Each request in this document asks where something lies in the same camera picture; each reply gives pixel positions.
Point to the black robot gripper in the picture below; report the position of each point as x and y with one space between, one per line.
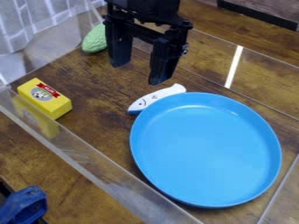
126 17

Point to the white toy fish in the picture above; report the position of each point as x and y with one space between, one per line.
146 100

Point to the blue round plastic tray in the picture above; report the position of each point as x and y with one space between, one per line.
206 149

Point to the green bumpy toy vegetable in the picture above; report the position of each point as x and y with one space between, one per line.
95 40

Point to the black bar in background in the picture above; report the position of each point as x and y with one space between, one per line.
274 20

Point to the grey checkered cloth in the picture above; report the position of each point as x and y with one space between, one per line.
26 17

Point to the yellow toy butter box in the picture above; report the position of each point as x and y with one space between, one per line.
46 98

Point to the clear acrylic enclosure wall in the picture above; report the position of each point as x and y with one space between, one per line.
76 157

